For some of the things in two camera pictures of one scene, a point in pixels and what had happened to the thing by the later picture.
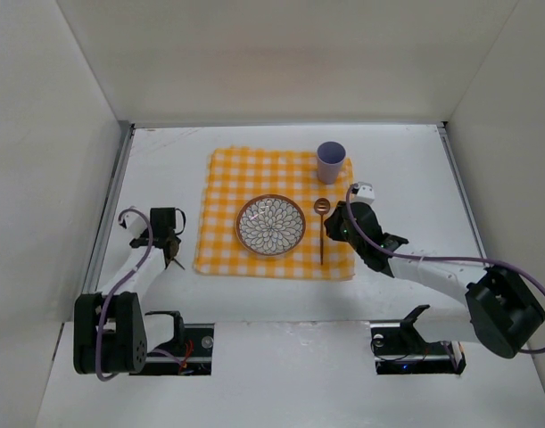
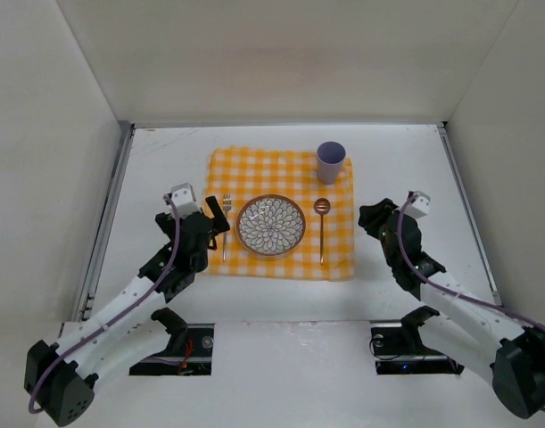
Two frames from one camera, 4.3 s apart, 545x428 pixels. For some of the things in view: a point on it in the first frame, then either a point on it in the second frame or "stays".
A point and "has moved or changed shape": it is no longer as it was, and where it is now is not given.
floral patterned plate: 270,225 stays
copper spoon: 321,207 stays
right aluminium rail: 446,134 stays
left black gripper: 169,249 to 208,224
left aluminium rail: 126,132 stays
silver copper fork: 178,263 has moved or changed shape
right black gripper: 337,224 to 378,220
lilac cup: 330,158 stays
